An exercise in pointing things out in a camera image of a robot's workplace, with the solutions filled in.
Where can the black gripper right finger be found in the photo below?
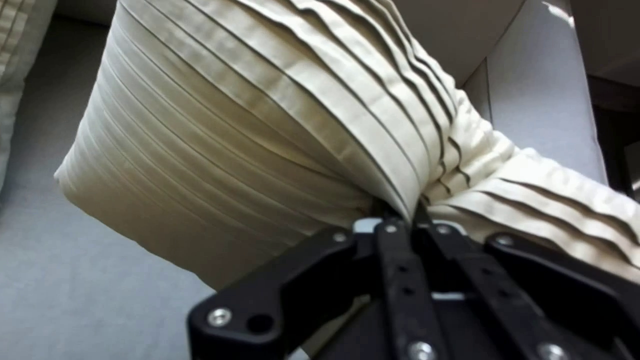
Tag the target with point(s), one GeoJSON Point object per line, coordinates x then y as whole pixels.
{"type": "Point", "coordinates": [492, 293]}

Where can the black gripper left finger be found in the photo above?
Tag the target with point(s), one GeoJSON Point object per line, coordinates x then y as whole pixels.
{"type": "Point", "coordinates": [401, 293]}

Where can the cream pleated pillow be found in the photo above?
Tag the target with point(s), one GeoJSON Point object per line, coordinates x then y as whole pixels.
{"type": "Point", "coordinates": [232, 132]}
{"type": "Point", "coordinates": [16, 67]}

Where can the grey fabric sofa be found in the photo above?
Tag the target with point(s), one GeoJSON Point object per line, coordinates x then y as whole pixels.
{"type": "Point", "coordinates": [81, 286]}

